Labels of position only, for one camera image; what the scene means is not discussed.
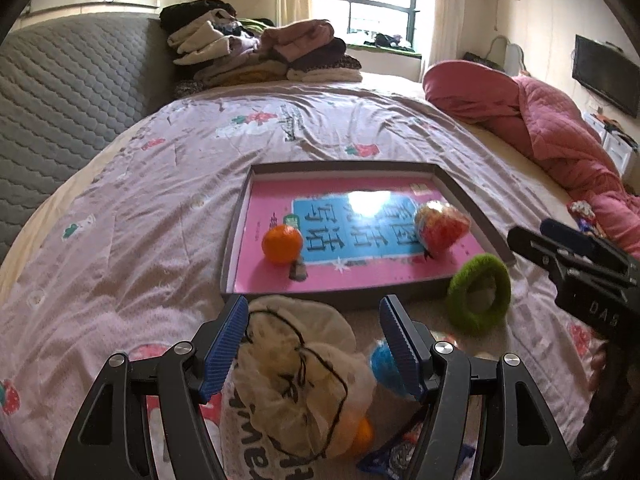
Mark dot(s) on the white rounded object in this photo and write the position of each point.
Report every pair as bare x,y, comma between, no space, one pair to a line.
510,55

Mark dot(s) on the white cabinet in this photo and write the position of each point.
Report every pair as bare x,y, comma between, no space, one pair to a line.
612,145

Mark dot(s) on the beige bed sheet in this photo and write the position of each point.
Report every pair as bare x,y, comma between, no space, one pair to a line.
510,160

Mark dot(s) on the grey quilted headboard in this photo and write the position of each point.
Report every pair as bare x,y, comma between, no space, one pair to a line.
65,100

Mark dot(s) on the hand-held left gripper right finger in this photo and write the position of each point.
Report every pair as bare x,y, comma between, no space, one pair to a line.
400,355

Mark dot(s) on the pile of folded clothes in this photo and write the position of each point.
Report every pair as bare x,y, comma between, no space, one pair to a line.
300,40

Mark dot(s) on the orange tangerine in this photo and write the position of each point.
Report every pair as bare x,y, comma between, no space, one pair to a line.
364,432
282,244

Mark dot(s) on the pink tray with dark frame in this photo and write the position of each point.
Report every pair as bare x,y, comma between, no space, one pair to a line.
466,205

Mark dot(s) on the small dark wrapped object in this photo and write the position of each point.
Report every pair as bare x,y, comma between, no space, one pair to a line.
298,271

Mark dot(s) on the green windowsill mat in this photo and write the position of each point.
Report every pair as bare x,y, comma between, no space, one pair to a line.
360,49

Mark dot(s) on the pink glossy book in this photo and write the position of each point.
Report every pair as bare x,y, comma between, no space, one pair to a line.
360,272

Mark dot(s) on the green fuzzy hair scrunchie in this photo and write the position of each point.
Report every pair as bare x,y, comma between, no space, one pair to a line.
462,280

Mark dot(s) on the blue fuzzy ball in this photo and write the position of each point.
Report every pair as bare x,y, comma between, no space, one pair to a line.
382,365

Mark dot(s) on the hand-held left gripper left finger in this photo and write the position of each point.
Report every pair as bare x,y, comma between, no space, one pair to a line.
225,350

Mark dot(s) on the window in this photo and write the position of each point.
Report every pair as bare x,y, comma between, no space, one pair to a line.
380,20

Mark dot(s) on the blue cookie packet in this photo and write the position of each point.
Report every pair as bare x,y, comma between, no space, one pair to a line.
390,455

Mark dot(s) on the dark cloth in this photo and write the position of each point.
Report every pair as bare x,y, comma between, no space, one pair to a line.
392,40

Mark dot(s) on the black wall television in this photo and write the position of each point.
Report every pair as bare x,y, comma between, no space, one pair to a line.
605,75

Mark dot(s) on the clear snack packet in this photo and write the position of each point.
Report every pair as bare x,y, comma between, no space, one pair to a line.
442,227

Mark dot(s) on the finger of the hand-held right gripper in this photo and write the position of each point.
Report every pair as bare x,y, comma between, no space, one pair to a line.
535,247
567,237

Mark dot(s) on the pink quilt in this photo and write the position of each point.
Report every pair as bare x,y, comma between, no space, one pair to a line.
540,125

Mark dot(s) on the small colourful wrapper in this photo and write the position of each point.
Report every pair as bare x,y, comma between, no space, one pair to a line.
582,215

